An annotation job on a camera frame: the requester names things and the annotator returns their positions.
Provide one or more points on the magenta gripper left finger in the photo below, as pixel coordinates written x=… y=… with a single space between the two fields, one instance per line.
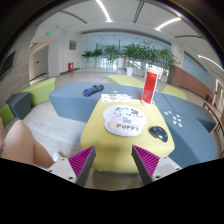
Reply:
x=75 y=169

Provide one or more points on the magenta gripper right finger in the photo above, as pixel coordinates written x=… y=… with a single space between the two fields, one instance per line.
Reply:
x=152 y=167

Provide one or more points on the black computer mouse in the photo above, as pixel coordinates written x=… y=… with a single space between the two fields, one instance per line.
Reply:
x=159 y=132

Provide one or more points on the white puppy mouse pad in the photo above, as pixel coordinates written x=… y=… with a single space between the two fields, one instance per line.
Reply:
x=124 y=120

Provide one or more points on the yellow-green table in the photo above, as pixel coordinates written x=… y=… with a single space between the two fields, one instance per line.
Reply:
x=113 y=152

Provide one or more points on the blue grey sofa bench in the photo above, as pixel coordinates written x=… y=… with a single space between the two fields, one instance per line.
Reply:
x=189 y=124

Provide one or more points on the person's bare leg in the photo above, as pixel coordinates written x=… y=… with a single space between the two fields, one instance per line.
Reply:
x=20 y=145

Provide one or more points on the printed paper sheet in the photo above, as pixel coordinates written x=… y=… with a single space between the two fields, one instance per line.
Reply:
x=112 y=98

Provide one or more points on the dark blue cloth bundle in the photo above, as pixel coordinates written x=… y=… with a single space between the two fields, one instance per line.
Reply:
x=94 y=89

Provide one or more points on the wooden chair right edge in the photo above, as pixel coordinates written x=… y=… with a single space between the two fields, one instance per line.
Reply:
x=218 y=131

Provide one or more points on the green rear sofa bench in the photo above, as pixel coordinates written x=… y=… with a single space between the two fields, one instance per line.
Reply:
x=130 y=81

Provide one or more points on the green sofa bench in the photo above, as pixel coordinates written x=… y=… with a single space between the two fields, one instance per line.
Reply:
x=130 y=81
x=38 y=94

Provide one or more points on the green left sofa bench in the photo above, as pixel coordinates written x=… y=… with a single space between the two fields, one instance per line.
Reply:
x=38 y=94

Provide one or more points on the dark grey ottoman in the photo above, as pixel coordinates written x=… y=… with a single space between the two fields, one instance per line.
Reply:
x=19 y=104

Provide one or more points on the wooden reception counter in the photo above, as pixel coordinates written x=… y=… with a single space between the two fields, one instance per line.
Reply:
x=180 y=78

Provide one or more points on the red fire cabinet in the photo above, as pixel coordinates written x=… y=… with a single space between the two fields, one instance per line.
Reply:
x=70 y=67

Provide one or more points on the potted plant white planter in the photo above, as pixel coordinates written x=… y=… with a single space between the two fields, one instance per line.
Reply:
x=131 y=53

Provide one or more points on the wall mounted black screen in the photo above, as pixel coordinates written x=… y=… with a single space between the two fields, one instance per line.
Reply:
x=8 y=65

